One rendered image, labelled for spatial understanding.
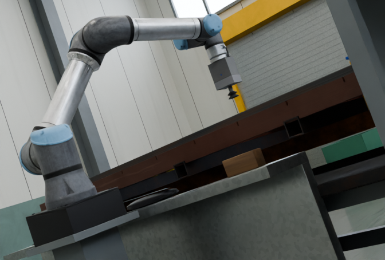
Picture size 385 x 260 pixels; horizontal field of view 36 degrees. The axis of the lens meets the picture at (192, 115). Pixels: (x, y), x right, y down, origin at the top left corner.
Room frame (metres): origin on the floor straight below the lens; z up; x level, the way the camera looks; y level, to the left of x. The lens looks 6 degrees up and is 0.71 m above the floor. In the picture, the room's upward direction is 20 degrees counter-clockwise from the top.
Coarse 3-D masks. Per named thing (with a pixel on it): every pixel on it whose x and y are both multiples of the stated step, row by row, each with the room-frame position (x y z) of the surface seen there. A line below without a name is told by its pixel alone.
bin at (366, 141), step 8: (352, 136) 6.16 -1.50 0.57; (360, 136) 5.52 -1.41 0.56; (368, 136) 5.70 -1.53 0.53; (376, 136) 5.94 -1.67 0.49; (336, 144) 5.64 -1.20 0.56; (344, 144) 5.61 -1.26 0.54; (352, 144) 5.57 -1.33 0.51; (360, 144) 5.53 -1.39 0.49; (368, 144) 5.61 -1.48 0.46; (376, 144) 5.84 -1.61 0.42; (328, 152) 5.70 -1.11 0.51; (336, 152) 5.66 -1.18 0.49; (344, 152) 5.62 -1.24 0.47; (352, 152) 5.58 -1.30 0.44; (360, 152) 5.55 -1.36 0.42; (328, 160) 5.71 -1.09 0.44; (336, 160) 5.67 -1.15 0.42
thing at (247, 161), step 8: (248, 152) 1.60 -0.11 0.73; (256, 152) 1.61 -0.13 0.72; (224, 160) 1.64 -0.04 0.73; (232, 160) 1.63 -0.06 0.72; (240, 160) 1.61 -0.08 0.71; (248, 160) 1.60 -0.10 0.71; (256, 160) 1.60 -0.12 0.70; (264, 160) 1.64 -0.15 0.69; (232, 168) 1.63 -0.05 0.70; (240, 168) 1.62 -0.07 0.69; (248, 168) 1.61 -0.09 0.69; (232, 176) 1.64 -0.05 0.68
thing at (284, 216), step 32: (224, 192) 1.76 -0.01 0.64; (256, 192) 1.69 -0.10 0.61; (288, 192) 1.62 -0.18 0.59; (128, 224) 2.04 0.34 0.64; (160, 224) 1.95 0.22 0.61; (192, 224) 1.86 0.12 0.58; (224, 224) 1.78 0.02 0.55; (256, 224) 1.71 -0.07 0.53; (288, 224) 1.65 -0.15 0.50; (320, 224) 1.58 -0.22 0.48; (128, 256) 2.08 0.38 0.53; (160, 256) 1.98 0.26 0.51; (192, 256) 1.89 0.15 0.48; (224, 256) 1.81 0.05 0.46; (256, 256) 1.74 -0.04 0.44; (288, 256) 1.67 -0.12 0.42; (320, 256) 1.61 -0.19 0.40
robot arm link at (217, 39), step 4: (216, 36) 2.18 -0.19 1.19; (220, 36) 2.19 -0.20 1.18; (208, 40) 2.17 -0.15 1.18; (212, 40) 2.18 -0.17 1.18; (216, 40) 2.18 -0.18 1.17; (220, 40) 2.19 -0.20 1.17; (208, 44) 2.18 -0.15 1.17; (212, 44) 2.18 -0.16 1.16; (216, 44) 2.18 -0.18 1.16; (208, 48) 2.23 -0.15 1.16
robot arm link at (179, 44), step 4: (176, 40) 2.13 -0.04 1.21; (180, 40) 2.11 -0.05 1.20; (184, 40) 2.10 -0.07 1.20; (188, 40) 2.10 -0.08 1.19; (192, 40) 2.09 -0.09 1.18; (176, 44) 2.14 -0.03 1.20; (180, 44) 2.11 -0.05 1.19; (184, 44) 2.11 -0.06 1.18; (188, 44) 2.12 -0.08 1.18; (192, 44) 2.12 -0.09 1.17; (196, 44) 2.11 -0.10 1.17; (200, 44) 2.16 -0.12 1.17; (204, 44) 2.18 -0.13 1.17; (176, 48) 2.15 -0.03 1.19; (180, 48) 2.12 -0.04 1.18; (184, 48) 2.13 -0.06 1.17; (188, 48) 2.14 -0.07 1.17
